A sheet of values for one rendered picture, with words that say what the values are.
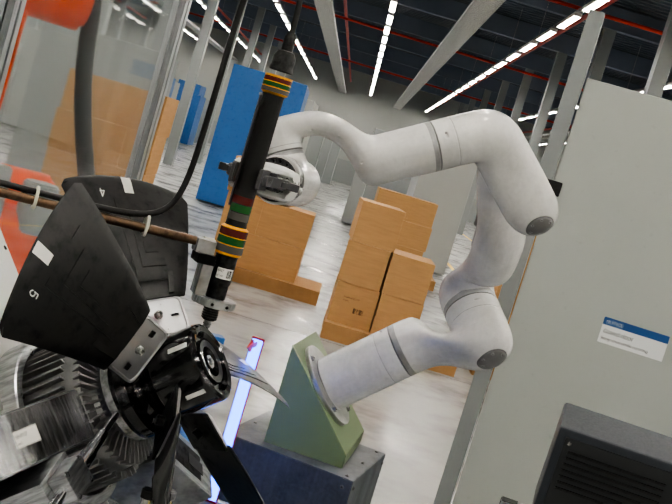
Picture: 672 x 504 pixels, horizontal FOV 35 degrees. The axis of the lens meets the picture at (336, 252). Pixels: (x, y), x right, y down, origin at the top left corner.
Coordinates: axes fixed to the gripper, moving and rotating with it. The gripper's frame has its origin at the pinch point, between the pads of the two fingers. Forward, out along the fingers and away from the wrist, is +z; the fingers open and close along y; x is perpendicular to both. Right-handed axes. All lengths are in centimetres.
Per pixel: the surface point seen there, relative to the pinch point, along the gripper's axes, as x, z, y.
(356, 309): -116, -750, 97
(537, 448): -62, -179, -61
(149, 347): -26.8, 15.6, 2.4
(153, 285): -20.0, 5.0, 8.2
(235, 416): -46, -34, 0
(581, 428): -26, -30, -61
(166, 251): -15.2, 0.1, 9.5
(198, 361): -26.5, 15.0, -4.9
